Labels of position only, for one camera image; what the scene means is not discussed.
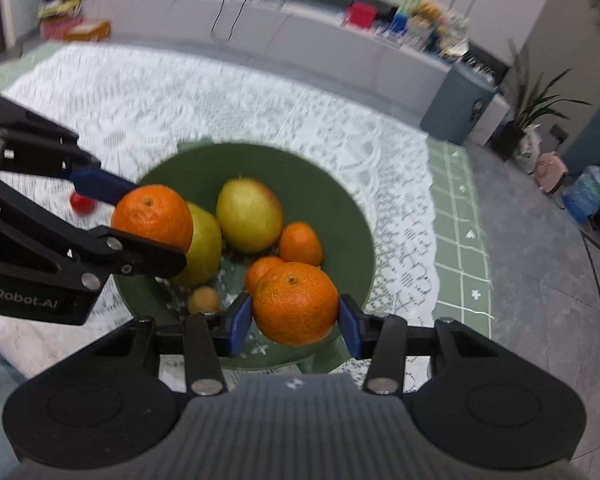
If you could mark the small brown fruit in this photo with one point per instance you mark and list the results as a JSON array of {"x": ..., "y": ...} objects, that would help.
[{"x": 203, "y": 300}]

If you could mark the potted long leaf plant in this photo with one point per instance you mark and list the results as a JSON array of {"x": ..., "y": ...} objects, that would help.
[{"x": 507, "y": 142}]

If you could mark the pile of colourful packets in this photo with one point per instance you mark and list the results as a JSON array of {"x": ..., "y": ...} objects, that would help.
[{"x": 57, "y": 9}]

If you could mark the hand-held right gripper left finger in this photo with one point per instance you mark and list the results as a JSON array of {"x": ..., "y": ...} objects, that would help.
[{"x": 240, "y": 322}]

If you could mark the pink space heater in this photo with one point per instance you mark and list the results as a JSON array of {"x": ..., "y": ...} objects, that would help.
[{"x": 550, "y": 172}]

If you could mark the blue water bottle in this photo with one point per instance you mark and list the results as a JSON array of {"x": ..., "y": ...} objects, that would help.
[{"x": 587, "y": 192}]

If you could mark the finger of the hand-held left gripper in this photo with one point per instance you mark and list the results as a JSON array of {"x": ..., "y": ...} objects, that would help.
[
  {"x": 100, "y": 185},
  {"x": 145, "y": 260}
]

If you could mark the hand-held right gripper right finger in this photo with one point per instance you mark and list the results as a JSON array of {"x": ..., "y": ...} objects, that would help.
[{"x": 347, "y": 325}]

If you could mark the white plastic bag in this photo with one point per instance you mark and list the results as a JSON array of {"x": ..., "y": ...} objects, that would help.
[{"x": 529, "y": 150}]

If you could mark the green colander bowl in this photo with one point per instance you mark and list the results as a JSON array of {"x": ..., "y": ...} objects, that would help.
[{"x": 330, "y": 220}]

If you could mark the white long media cabinet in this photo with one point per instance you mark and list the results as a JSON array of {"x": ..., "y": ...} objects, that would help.
[{"x": 305, "y": 45}]

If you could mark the orange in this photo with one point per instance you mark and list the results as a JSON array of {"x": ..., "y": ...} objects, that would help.
[
  {"x": 300, "y": 244},
  {"x": 152, "y": 217},
  {"x": 260, "y": 272},
  {"x": 295, "y": 302}
]

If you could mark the white lace tablecloth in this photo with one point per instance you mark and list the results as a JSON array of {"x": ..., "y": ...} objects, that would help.
[{"x": 230, "y": 90}]

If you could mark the grey trash bin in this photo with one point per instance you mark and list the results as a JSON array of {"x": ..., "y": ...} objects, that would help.
[{"x": 457, "y": 105}]

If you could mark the red cherry tomato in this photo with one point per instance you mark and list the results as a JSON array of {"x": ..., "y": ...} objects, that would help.
[{"x": 82, "y": 203}]

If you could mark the red box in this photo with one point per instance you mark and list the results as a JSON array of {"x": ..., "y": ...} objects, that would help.
[{"x": 359, "y": 15}]

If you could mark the yellow green pear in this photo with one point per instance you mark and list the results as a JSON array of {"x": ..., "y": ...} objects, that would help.
[{"x": 249, "y": 215}]

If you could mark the orange cardboard box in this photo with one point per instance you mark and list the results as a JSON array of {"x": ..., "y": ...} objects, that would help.
[{"x": 87, "y": 30}]

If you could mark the brown teddy bear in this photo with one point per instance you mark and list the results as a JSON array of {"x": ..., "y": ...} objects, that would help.
[{"x": 430, "y": 12}]

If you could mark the pink basket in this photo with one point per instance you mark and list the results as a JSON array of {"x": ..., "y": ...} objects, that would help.
[{"x": 52, "y": 29}]

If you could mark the green checked tablecloth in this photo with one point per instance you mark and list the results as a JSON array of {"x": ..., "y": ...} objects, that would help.
[{"x": 455, "y": 240}]

